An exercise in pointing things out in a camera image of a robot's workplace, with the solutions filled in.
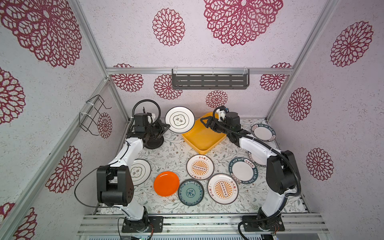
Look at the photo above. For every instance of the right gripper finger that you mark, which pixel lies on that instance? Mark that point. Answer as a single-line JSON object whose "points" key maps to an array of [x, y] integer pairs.
{"points": [[210, 125], [208, 119]]}

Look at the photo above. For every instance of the grey wall shelf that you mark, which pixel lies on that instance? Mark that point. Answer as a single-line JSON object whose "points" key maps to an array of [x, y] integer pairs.
{"points": [[187, 81]]}

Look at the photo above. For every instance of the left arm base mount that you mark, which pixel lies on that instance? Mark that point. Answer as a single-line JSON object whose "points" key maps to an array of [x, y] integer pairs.
{"points": [[146, 225]]}

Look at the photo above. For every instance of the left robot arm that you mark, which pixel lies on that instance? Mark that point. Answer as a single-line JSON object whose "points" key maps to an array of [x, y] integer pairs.
{"points": [[115, 187]]}

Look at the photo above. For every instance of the teal patterned plate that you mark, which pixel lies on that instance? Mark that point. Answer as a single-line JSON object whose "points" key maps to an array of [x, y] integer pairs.
{"points": [[191, 192]]}

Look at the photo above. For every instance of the orange plate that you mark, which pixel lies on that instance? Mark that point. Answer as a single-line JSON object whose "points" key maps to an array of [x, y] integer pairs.
{"points": [[166, 184]]}

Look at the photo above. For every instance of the white plate clover emblem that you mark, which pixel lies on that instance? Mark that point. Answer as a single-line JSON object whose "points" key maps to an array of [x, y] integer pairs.
{"points": [[180, 119]]}

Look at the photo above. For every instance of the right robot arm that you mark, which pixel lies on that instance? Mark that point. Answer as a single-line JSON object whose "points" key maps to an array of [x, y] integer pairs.
{"points": [[282, 174]]}

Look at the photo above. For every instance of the yellow plastic bin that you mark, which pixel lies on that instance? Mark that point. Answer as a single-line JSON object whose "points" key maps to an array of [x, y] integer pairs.
{"points": [[202, 139]]}

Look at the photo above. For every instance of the black wire rack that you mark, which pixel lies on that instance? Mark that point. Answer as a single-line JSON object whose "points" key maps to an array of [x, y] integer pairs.
{"points": [[88, 117]]}

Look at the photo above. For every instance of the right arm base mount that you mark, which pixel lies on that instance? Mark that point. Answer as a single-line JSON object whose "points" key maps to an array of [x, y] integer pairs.
{"points": [[272, 225]]}

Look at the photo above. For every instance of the sunburst plate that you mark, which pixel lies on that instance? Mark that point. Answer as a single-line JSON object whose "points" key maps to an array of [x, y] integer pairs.
{"points": [[223, 189], [200, 167]]}

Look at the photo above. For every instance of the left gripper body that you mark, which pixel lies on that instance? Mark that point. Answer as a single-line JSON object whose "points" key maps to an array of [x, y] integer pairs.
{"points": [[153, 130]]}

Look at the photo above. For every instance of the small black plate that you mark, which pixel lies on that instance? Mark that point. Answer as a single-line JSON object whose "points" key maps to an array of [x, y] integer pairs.
{"points": [[154, 143]]}

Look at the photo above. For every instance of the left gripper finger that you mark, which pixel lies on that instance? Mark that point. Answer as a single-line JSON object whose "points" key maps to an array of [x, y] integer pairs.
{"points": [[162, 125], [160, 132]]}

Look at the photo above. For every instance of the green rim plate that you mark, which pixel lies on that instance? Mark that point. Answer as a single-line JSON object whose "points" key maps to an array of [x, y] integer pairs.
{"points": [[243, 170], [263, 132], [255, 159]]}

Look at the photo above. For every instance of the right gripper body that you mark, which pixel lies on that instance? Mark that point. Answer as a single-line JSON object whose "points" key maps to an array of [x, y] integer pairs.
{"points": [[222, 127]]}

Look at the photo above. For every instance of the aluminium front rail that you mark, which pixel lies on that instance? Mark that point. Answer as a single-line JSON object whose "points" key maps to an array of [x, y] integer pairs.
{"points": [[202, 225]]}

